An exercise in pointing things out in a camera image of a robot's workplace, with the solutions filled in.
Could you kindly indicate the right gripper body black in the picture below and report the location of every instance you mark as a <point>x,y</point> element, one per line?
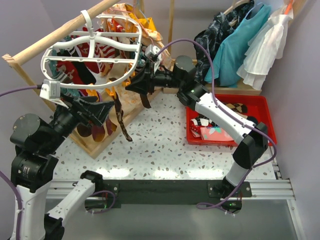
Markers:
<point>163,78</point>

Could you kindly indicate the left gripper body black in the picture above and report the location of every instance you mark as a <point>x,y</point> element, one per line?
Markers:
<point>75,114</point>

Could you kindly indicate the purple striped sock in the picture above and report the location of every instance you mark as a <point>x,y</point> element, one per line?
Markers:
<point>110,126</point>

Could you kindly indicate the brown argyle sock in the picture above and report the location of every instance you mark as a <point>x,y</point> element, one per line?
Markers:
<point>239,108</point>
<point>119,115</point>

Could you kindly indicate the brown sock grey cuff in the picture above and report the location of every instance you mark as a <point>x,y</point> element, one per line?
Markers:
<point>83,130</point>

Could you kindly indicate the white round clip hanger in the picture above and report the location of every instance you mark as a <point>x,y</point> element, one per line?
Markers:
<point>124,41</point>

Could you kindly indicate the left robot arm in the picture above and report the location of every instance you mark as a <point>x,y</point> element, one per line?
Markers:
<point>36,142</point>

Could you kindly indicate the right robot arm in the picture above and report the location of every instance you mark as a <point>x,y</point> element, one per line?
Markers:
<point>251,138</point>

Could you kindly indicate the brown striped hanging sock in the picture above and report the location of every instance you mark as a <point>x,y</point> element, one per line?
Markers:
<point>145,101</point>

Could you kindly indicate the floral cream garment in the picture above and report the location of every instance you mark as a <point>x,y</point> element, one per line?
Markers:
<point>134,19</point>

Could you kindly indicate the black sock white stripes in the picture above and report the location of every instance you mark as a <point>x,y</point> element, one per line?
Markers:
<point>81,74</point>

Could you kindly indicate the red white striped sock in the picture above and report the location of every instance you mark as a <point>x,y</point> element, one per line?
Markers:
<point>100,51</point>

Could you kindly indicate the dark patterned garment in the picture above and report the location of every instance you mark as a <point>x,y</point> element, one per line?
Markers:
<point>207,44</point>

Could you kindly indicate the teal dress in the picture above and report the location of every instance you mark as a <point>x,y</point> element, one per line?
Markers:
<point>231,52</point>

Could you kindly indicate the pink teal sock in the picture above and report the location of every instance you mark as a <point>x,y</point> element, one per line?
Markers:
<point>215,134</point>

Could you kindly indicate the wooden clothes rack left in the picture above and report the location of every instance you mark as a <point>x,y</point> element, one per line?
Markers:
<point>89,146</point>

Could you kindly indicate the navy blue sock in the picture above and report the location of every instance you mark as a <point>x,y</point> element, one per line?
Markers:
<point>252,119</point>

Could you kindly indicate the red plastic tray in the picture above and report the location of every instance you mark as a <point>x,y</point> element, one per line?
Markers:
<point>257,107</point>

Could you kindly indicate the white pleated dress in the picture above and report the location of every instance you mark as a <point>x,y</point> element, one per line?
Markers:
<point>265,47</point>

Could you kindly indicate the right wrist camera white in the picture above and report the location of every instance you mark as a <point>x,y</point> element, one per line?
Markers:
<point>152,52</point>

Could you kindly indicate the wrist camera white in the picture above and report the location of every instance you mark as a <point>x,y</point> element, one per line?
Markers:
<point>152,52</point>
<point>51,91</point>

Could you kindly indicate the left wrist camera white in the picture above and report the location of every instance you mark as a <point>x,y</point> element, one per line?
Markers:
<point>51,91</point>

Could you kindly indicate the black mounting rail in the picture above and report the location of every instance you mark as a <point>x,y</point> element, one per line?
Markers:
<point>171,192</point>

